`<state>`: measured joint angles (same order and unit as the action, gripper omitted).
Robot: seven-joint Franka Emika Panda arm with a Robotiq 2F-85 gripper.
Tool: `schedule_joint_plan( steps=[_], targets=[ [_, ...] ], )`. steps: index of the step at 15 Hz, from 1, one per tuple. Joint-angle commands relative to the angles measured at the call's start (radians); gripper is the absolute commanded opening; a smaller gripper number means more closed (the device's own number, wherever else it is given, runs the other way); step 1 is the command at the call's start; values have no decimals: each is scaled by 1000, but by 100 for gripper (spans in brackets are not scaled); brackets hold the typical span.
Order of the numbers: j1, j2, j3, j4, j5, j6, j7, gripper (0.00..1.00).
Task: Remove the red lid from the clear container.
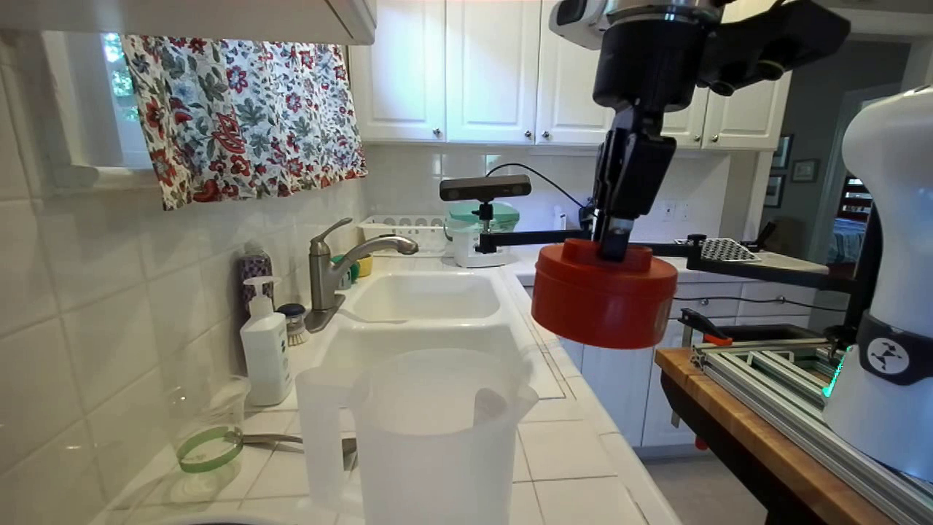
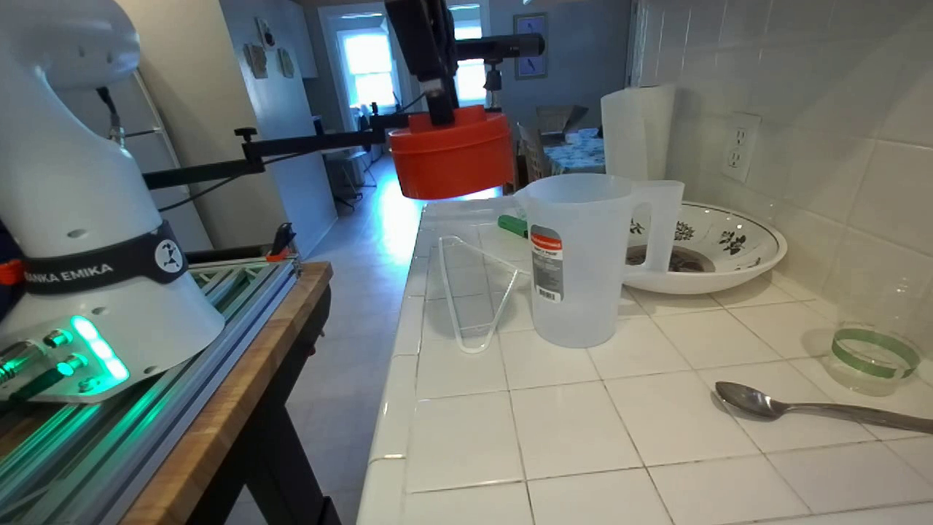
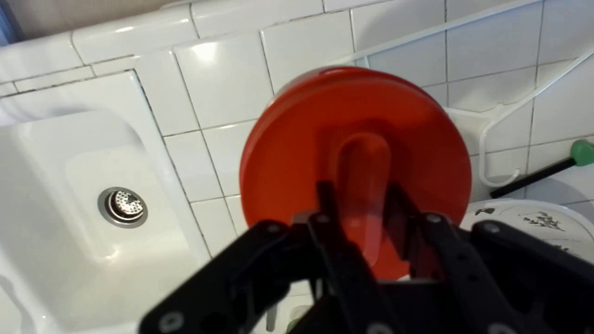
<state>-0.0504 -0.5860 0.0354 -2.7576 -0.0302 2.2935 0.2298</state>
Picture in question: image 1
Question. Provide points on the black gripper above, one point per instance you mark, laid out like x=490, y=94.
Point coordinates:
x=652, y=63

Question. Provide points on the red round plastic lid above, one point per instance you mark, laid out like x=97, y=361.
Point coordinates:
x=601, y=301

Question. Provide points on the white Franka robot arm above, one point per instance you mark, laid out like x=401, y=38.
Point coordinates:
x=890, y=294

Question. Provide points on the teal plastic container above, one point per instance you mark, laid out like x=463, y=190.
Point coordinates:
x=463, y=229

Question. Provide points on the white upper cabinets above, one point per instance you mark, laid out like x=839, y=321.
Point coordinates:
x=486, y=68

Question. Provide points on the white cabinets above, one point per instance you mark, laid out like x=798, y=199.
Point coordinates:
x=486, y=68
x=622, y=409

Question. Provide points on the white lower cabinets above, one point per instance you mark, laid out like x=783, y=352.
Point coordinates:
x=622, y=409

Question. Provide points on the white sink basin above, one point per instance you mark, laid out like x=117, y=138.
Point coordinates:
x=423, y=296

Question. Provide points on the wooden workbench top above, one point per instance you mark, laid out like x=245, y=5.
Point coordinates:
x=759, y=447

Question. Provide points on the metal sink faucet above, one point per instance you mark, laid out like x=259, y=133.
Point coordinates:
x=326, y=280

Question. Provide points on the clear plastic pitcher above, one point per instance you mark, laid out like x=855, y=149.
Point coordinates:
x=426, y=447

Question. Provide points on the floral window curtain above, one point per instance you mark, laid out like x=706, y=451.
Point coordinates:
x=243, y=117

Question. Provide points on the white soap bottle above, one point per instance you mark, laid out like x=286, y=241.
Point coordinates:
x=264, y=353

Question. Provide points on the metal spoon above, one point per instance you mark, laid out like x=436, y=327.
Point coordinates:
x=280, y=441

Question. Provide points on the small green-rimmed dish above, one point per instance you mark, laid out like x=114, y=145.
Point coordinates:
x=208, y=451

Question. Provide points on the black stereo camera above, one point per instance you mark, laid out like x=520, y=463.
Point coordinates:
x=486, y=187

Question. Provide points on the black camera boom pole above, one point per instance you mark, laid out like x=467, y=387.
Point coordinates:
x=740, y=267

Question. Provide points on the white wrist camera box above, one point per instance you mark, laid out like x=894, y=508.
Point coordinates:
x=578, y=16

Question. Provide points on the aluminium rail frame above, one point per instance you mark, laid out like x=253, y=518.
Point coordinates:
x=798, y=390

